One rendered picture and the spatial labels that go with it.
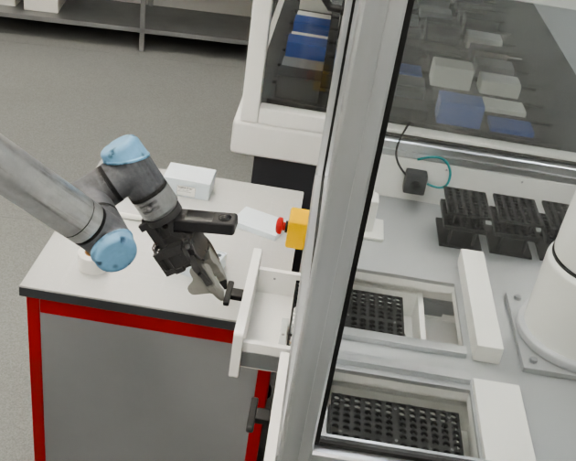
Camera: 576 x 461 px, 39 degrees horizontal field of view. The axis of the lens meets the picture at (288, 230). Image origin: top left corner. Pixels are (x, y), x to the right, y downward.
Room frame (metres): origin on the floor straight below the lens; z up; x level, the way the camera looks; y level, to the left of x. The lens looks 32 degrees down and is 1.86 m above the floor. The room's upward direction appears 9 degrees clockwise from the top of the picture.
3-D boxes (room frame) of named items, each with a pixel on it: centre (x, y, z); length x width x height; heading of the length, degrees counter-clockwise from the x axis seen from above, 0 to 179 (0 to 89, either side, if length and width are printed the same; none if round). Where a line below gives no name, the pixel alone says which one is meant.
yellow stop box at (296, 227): (1.60, -0.02, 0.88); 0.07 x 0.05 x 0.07; 179
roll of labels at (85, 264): (1.49, 0.43, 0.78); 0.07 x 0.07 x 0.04
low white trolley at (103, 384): (1.69, 0.27, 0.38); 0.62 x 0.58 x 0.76; 179
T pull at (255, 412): (0.96, 0.00, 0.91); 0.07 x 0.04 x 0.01; 179
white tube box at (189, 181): (1.90, 0.28, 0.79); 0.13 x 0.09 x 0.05; 88
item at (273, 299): (1.27, -0.15, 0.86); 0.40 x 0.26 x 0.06; 89
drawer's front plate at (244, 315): (1.28, 0.06, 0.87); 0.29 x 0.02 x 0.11; 179
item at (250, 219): (1.78, 0.07, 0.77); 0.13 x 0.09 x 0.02; 71
